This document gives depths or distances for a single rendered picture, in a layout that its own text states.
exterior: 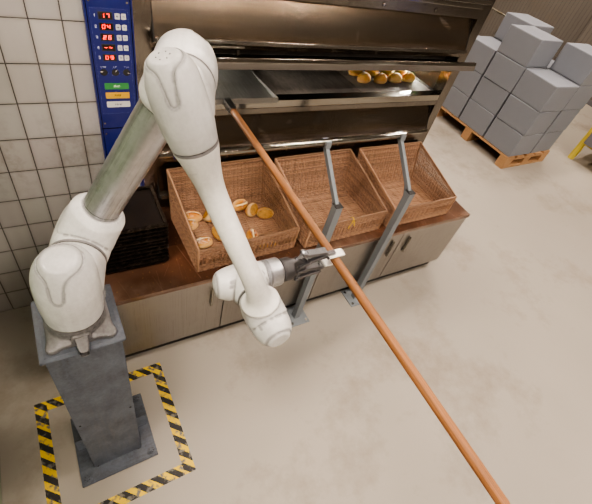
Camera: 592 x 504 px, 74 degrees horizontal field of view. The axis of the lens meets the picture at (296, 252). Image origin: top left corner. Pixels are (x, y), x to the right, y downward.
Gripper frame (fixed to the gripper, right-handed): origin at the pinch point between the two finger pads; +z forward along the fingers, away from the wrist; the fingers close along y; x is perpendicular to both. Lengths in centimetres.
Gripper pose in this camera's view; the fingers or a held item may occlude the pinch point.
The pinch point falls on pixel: (333, 257)
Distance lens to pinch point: 133.3
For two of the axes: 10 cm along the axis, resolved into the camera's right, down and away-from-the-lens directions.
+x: 4.5, 7.1, -5.4
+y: -2.2, 6.7, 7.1
